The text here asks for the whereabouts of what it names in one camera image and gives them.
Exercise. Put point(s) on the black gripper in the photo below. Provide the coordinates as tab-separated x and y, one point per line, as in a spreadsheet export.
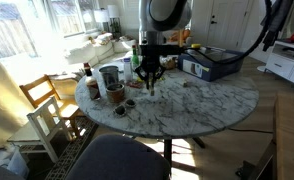
151	61

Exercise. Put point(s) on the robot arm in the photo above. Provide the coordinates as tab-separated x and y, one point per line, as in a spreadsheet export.
155	17

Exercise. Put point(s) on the small white plastic cup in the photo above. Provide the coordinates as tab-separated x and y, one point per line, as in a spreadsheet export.
153	98

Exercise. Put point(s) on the brown ceramic cup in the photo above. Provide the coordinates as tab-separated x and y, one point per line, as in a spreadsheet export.
115	93

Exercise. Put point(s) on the grey metal cup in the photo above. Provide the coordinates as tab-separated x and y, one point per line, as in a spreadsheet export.
109	75

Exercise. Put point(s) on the green glass bottle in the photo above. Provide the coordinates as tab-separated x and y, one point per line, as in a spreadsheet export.
135	59

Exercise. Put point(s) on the clear plastic bottle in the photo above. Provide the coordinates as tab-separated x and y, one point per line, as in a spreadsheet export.
127	70

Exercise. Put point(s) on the dark blue cardboard box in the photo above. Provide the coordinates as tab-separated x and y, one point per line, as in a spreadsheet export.
210	64

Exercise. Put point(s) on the round marble table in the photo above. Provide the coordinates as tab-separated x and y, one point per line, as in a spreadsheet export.
202	108

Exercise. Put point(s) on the orange stuffed toy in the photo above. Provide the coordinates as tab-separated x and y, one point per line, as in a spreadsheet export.
177	35

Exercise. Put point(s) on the black sunglasses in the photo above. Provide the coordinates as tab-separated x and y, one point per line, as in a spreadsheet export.
121	109

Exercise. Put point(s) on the yellow lidded container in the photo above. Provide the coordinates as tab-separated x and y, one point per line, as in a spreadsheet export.
198	46

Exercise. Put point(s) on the white sofa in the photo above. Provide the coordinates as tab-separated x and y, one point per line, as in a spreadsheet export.
104	47

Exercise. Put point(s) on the brown sauce bottle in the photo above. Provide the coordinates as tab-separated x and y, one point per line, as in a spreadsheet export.
91	83

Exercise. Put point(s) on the white table lamp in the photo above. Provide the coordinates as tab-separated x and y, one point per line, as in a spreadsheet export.
102	16

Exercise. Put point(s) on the brown wooden chair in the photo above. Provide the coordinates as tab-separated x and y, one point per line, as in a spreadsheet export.
41	89

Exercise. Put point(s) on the white wooden chair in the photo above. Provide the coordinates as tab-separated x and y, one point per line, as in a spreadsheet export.
43	124

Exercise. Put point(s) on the white drawer cabinet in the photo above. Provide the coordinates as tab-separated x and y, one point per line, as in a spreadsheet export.
281	60

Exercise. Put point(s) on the hanging dark jacket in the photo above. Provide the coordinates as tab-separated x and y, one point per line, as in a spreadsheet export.
279	12

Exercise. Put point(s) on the wooden bench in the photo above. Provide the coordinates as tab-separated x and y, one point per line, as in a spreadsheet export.
277	161

